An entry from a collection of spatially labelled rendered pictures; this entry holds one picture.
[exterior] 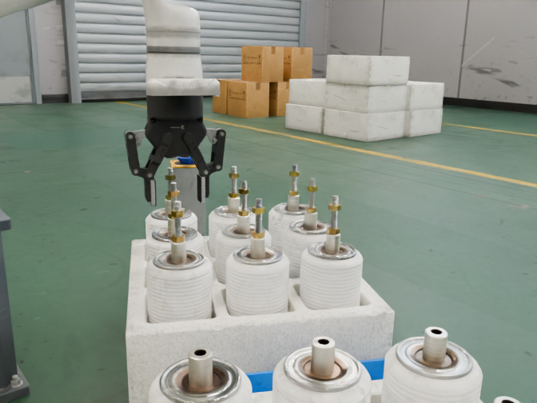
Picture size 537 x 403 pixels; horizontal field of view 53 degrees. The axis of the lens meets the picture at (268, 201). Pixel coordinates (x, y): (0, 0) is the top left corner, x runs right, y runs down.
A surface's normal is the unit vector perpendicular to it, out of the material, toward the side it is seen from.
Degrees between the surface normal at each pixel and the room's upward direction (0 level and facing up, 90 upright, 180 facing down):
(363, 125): 90
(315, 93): 90
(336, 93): 90
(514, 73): 90
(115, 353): 0
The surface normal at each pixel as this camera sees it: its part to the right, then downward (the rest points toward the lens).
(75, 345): 0.02, -0.96
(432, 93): 0.64, 0.22
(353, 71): -0.78, 0.15
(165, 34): -0.10, 0.26
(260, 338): 0.22, 0.26
